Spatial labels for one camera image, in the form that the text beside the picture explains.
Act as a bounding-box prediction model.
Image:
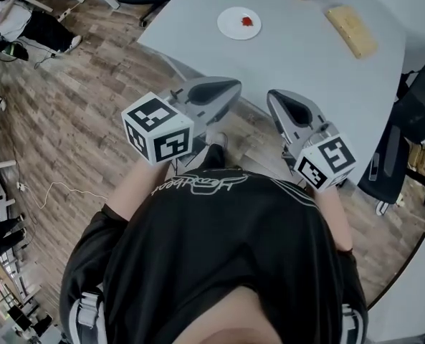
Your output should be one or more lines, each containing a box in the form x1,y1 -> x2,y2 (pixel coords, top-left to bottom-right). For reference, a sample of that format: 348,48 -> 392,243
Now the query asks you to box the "white round plate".
216,6 -> 263,42

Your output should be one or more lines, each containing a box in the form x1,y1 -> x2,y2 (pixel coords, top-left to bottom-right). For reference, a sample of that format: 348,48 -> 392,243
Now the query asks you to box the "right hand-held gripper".
267,89 -> 357,193

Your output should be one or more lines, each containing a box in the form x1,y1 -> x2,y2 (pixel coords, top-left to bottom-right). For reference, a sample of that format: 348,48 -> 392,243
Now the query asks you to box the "white harness strap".
340,302 -> 365,344
75,283 -> 106,344

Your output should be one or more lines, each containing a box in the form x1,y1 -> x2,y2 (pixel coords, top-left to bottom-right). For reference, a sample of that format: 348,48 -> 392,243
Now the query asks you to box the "person's black trouser leg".
196,143 -> 228,178

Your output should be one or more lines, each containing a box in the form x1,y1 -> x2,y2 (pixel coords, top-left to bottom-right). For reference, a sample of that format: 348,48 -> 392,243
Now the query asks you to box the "person's white shoe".
205,131 -> 229,151

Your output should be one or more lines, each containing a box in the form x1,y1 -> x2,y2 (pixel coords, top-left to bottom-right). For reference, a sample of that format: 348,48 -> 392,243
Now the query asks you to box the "black mesh office chair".
356,59 -> 425,216

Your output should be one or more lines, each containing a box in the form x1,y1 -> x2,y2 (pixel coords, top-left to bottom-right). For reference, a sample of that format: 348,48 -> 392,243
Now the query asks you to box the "person's right forearm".
305,183 -> 353,254

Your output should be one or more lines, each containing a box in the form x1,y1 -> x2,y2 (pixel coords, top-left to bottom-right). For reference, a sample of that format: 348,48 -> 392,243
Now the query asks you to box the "person's black printed shirt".
59,166 -> 369,344

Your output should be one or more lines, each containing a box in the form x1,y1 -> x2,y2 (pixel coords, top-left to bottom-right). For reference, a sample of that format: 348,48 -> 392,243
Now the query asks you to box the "person's left forearm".
107,156 -> 179,222

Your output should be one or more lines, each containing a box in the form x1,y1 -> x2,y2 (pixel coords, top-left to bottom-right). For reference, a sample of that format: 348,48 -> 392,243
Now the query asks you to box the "white floor cable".
16,180 -> 110,211

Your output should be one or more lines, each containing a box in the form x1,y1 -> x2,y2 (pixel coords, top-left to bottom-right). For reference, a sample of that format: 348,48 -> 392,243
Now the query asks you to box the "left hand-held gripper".
121,76 -> 242,164

